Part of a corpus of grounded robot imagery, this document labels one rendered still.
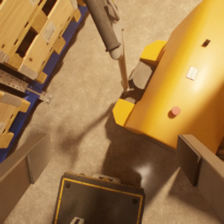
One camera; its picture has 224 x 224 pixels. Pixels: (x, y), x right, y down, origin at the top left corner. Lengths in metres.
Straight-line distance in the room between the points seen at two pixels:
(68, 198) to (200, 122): 1.15
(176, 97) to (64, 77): 1.40
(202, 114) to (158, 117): 0.19
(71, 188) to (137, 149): 0.70
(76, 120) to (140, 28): 1.24
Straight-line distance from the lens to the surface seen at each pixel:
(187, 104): 0.82
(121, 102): 1.36
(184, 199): 1.81
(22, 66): 1.43
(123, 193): 1.40
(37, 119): 1.97
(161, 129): 0.77
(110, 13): 0.49
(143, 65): 1.51
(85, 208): 1.50
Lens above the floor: 1.65
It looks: 78 degrees down
